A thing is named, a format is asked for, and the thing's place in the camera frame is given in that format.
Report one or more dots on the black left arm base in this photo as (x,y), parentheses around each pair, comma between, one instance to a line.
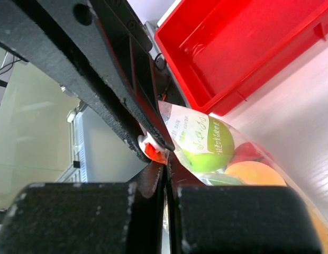
(166,86)

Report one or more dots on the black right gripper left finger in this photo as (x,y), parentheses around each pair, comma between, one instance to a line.
(87,217)

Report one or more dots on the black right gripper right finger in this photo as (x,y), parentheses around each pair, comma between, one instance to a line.
(236,219)

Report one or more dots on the red plastic tray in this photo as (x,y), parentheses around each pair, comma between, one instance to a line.
(222,51)

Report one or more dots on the pink peach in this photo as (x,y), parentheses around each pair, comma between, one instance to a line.
(250,151)

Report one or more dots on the clear zip top bag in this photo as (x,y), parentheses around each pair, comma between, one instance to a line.
(175,119)

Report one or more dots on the orange fruit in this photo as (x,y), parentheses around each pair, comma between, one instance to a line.
(257,173)

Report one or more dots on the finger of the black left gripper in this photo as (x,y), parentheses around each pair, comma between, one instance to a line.
(30,32)
(111,38)

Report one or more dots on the green apple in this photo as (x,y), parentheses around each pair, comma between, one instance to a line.
(208,144)

